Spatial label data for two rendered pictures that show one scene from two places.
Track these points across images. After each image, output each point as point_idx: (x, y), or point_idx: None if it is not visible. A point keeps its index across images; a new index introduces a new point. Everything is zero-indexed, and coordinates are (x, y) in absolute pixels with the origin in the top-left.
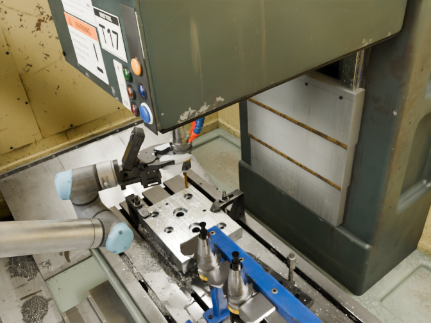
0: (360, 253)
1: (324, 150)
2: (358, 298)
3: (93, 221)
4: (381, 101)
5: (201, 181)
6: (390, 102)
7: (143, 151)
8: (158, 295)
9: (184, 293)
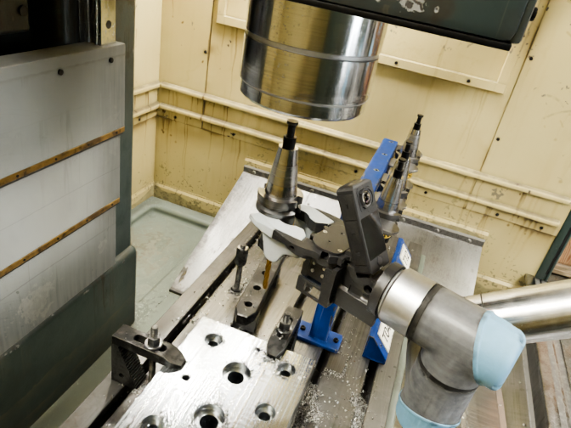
0: (133, 262)
1: (93, 167)
2: (138, 318)
3: (477, 297)
4: None
5: None
6: (128, 39)
7: (328, 244)
8: (351, 417)
9: (324, 385)
